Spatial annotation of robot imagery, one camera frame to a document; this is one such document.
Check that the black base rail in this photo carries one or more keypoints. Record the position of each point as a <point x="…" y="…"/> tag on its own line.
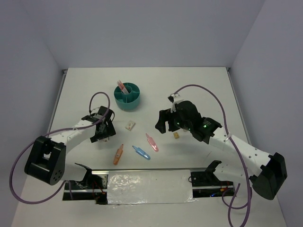
<point x="204" y="185"/>

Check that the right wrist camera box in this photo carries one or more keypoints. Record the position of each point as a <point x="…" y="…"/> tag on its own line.
<point x="175" y="99"/>

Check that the silver foil sheet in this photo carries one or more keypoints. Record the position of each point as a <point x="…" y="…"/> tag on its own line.
<point x="149" y="187"/>

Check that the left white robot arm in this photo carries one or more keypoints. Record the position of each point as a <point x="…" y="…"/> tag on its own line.
<point x="47" y="159"/>

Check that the pink highlighter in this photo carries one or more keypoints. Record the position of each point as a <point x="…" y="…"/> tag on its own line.
<point x="152" y="143"/>

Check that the red slim pen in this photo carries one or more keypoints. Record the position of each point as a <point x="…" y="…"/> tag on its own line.
<point x="120" y="84"/>

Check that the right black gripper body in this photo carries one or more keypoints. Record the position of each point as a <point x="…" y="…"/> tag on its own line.
<point x="176" y="122"/>

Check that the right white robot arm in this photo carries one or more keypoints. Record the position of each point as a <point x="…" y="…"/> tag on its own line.
<point x="266" y="172"/>

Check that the teal round desk organizer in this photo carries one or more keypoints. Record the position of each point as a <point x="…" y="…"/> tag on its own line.
<point x="127" y="102"/>

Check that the blue highlighter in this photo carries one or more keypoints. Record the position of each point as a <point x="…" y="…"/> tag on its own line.
<point x="141" y="152"/>

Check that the orange highlighter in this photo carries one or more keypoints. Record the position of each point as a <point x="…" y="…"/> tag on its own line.
<point x="118" y="155"/>

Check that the orange slim pen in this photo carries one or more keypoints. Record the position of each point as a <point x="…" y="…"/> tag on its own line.
<point x="122" y="87"/>

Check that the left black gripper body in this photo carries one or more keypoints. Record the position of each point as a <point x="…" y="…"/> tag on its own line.
<point x="108" y="131"/>

